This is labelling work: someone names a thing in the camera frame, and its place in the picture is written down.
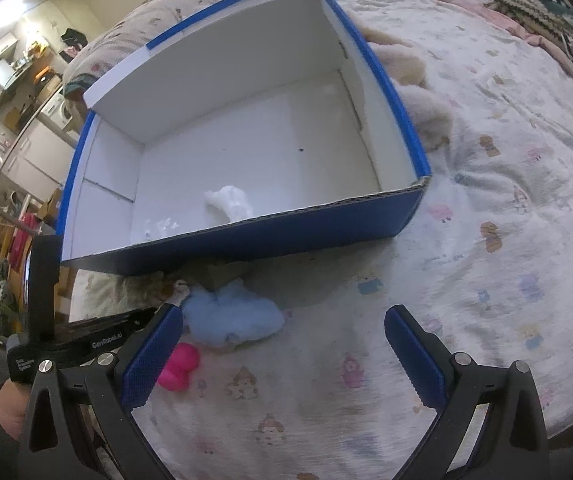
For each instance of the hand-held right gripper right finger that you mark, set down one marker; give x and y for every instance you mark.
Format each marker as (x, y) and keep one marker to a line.
(416, 360)

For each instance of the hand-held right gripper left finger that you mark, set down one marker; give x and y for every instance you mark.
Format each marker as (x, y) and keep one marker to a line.
(149, 360)

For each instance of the pink soft toy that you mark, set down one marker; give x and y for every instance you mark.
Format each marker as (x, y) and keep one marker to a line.
(181, 366)

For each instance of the light blue plush toy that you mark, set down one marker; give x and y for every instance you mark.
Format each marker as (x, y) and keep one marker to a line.
(236, 317)

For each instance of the blue cardboard box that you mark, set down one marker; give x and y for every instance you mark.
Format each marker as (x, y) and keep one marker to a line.
(266, 135)

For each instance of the tan soft block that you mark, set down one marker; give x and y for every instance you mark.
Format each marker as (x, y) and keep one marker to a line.
(226, 274)

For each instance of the person's left hand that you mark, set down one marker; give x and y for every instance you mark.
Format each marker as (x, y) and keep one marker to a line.
(10, 410)

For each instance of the red cloth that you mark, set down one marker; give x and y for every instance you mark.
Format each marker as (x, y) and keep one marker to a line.
(24, 240)

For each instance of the white cabinet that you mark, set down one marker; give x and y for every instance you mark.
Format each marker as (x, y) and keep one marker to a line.
(36, 155)

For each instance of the white plush toy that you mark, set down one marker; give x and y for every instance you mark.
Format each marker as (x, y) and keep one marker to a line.
(229, 202)

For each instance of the printed bed sheet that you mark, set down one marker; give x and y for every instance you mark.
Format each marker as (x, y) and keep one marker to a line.
(491, 185)

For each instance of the washing machine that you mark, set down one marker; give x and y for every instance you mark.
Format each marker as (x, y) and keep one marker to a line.
(59, 110)

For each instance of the beige plush toy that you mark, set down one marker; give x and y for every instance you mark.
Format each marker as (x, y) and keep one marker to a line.
(426, 110)

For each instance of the black hanging garment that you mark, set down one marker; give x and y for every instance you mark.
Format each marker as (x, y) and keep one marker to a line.
(74, 37)

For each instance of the crocheted blanket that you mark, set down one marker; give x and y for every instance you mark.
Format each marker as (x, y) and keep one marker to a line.
(526, 12)

